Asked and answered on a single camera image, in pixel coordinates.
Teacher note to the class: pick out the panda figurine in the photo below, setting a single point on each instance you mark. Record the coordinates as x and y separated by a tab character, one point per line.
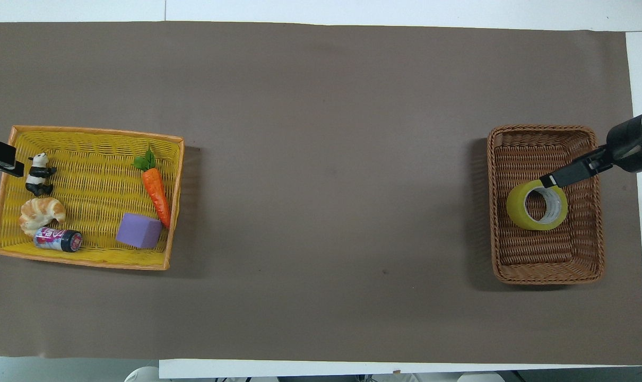
37	175

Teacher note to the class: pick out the yellow tape roll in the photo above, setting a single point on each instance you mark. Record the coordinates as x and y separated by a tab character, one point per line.
514	209

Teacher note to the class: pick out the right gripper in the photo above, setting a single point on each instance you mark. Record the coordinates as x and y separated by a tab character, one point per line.
623	140

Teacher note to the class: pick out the brown wicker basket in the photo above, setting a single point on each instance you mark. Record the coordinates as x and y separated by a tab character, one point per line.
533	254

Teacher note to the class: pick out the small black-capped bottle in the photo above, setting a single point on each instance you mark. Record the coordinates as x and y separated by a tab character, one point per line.
55	239

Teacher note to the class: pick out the purple foam block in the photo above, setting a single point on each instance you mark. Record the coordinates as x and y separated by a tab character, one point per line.
138	231

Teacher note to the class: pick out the yellow woven basket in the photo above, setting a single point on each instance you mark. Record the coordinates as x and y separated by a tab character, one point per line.
98	175

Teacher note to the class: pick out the toy carrot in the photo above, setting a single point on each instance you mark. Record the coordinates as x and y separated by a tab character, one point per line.
155	191

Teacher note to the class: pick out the toy croissant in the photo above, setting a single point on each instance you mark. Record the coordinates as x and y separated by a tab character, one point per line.
40	209

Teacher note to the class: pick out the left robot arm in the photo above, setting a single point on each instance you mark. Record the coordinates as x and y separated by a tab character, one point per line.
143	375

